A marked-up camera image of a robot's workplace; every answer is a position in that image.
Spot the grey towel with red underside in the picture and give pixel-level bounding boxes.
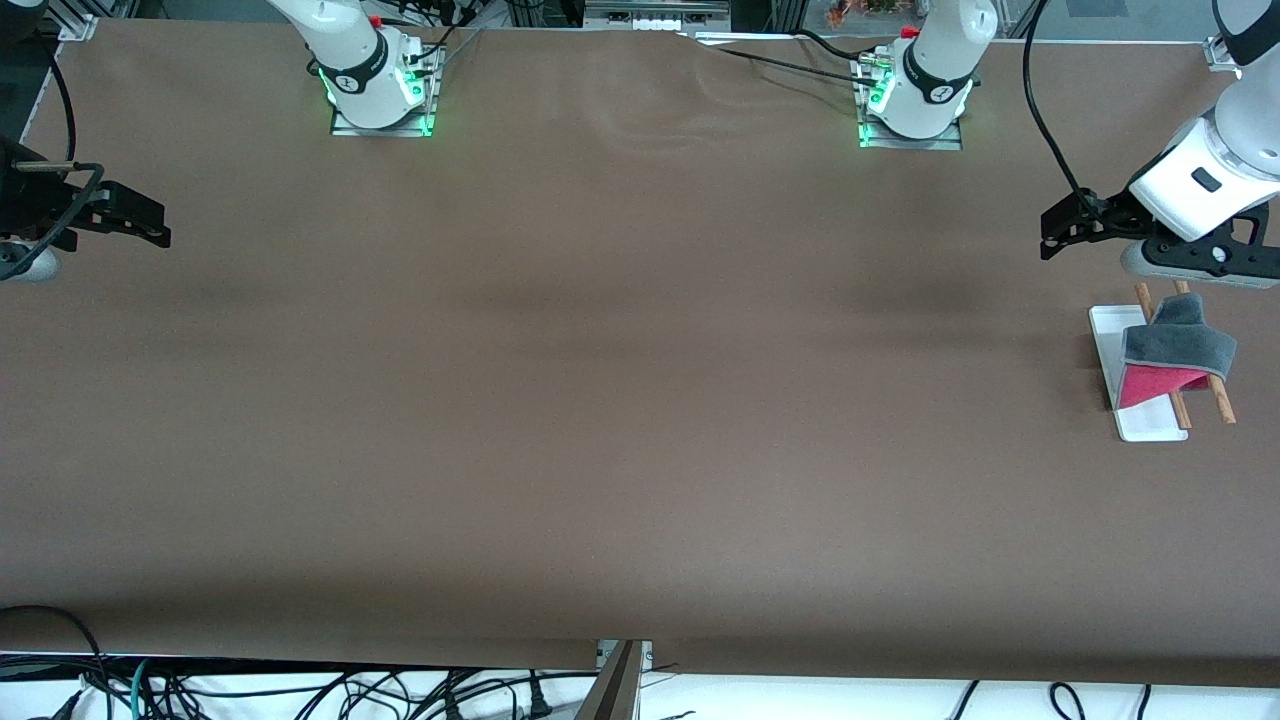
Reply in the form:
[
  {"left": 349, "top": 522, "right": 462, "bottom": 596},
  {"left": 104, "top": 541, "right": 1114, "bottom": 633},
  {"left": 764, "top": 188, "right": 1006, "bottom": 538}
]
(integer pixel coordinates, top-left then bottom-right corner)
[{"left": 1115, "top": 292, "right": 1239, "bottom": 411}]

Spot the orange object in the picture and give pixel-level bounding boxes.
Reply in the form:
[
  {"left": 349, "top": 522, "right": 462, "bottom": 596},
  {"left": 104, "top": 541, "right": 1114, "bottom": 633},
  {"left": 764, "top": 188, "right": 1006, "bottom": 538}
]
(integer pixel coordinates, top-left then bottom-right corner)
[{"left": 828, "top": 0, "right": 906, "bottom": 27}]

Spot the grey device with white ports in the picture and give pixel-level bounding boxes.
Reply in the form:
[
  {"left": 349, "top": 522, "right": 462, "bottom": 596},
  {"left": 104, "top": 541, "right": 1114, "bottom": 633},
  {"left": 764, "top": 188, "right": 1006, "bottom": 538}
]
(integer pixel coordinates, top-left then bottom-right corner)
[{"left": 583, "top": 0, "right": 733, "bottom": 31}]

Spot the brown wooden beam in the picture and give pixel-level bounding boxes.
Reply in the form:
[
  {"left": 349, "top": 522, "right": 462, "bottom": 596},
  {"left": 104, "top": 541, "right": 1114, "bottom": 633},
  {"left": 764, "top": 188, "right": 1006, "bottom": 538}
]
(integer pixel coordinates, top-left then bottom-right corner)
[{"left": 575, "top": 640, "right": 642, "bottom": 720}]

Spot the black left camera mount bracket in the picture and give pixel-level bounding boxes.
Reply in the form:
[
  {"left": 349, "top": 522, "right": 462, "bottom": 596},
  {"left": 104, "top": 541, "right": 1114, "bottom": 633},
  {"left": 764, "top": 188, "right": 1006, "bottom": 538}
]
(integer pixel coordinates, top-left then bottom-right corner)
[{"left": 1140, "top": 205, "right": 1280, "bottom": 287}]

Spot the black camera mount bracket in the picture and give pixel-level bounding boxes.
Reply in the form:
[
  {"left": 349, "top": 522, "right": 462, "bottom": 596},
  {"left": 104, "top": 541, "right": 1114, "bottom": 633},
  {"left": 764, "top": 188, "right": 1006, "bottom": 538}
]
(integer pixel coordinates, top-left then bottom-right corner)
[
  {"left": 1140, "top": 205, "right": 1280, "bottom": 287},
  {"left": 0, "top": 238, "right": 47, "bottom": 282}
]

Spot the black right camera mount bracket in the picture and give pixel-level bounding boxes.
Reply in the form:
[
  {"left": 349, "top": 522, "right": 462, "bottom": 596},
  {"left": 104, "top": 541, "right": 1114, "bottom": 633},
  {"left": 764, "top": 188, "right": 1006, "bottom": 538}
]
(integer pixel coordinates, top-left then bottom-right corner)
[{"left": 0, "top": 238, "right": 47, "bottom": 282}]

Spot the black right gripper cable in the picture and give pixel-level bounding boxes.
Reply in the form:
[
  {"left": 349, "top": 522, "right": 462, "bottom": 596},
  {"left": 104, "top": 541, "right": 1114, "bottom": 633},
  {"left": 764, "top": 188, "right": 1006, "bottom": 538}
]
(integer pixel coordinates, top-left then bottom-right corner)
[{"left": 0, "top": 45, "right": 107, "bottom": 279}]

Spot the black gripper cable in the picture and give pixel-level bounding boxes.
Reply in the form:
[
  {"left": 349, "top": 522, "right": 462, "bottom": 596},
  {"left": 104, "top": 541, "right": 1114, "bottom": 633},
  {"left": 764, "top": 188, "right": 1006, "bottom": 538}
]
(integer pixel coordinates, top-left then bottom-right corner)
[
  {"left": 0, "top": 45, "right": 107, "bottom": 279},
  {"left": 1020, "top": 0, "right": 1093, "bottom": 196}
]

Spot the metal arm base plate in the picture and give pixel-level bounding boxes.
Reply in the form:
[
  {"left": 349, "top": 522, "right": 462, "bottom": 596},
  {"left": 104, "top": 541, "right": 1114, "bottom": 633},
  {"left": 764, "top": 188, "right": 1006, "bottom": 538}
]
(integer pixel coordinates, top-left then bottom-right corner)
[
  {"left": 330, "top": 100, "right": 438, "bottom": 138},
  {"left": 858, "top": 118, "right": 964, "bottom": 151}
]

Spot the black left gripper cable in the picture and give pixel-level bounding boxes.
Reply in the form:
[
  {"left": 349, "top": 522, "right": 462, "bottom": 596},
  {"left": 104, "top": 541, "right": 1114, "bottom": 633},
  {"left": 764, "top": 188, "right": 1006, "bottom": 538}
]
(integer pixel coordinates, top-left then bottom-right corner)
[{"left": 1020, "top": 0, "right": 1093, "bottom": 196}]

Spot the short black table cable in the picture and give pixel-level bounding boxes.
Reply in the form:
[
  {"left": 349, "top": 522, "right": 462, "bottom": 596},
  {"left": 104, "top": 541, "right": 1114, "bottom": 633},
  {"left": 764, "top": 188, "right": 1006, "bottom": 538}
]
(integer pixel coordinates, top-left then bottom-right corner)
[{"left": 795, "top": 28, "right": 883, "bottom": 64}]

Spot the long black table cable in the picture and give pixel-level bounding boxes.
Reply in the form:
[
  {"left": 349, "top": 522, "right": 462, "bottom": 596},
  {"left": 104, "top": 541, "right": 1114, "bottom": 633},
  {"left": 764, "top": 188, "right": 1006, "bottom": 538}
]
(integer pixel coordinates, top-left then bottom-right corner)
[{"left": 685, "top": 33, "right": 886, "bottom": 86}]

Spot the thick black arched cable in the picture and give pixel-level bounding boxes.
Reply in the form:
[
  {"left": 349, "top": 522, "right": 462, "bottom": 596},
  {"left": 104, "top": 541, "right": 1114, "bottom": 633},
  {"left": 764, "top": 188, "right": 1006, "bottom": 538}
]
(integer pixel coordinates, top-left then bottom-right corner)
[{"left": 0, "top": 604, "right": 113, "bottom": 720}]

